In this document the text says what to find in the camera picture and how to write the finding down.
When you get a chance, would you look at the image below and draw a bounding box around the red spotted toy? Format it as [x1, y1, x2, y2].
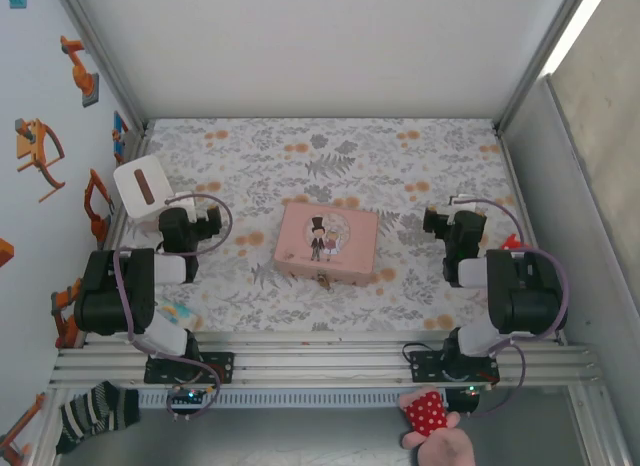
[499, 234, 532, 253]

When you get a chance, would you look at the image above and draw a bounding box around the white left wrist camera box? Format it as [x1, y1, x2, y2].
[167, 191, 199, 221]

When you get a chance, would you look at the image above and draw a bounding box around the floral patterned table mat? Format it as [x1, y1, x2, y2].
[97, 117, 555, 334]

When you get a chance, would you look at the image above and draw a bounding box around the orange robot claw sticker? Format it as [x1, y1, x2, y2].
[13, 117, 68, 204]

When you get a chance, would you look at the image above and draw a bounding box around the pink plush toy polka dress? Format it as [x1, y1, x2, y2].
[396, 384, 477, 466]

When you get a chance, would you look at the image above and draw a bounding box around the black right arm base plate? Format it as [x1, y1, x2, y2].
[408, 349, 501, 385]

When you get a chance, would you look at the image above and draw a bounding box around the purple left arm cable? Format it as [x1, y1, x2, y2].
[112, 193, 234, 421]

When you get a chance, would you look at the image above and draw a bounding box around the aluminium rail base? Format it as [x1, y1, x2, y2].
[48, 329, 609, 390]

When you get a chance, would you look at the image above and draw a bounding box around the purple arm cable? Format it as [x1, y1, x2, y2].
[451, 197, 571, 418]
[112, 193, 234, 421]

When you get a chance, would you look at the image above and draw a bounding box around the white slotted cable duct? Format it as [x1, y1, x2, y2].
[137, 389, 451, 409]

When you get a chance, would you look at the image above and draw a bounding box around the aluminium frame post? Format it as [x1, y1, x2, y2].
[52, 0, 151, 133]
[493, 0, 594, 133]

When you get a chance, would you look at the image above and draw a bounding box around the pink box with couple print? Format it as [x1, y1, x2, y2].
[273, 201, 380, 288]

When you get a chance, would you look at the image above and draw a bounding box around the striped black white sock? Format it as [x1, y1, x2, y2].
[54, 380, 142, 456]

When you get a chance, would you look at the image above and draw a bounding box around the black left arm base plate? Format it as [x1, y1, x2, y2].
[143, 351, 236, 385]

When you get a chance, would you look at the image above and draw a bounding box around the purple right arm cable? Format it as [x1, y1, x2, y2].
[451, 197, 571, 418]

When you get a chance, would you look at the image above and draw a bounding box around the blue orange machine sticker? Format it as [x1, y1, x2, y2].
[110, 110, 131, 166]

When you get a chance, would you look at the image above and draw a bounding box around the white tissue box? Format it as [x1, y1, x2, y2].
[113, 154, 177, 233]

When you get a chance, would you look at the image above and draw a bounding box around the grey metal side panel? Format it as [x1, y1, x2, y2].
[543, 73, 640, 466]

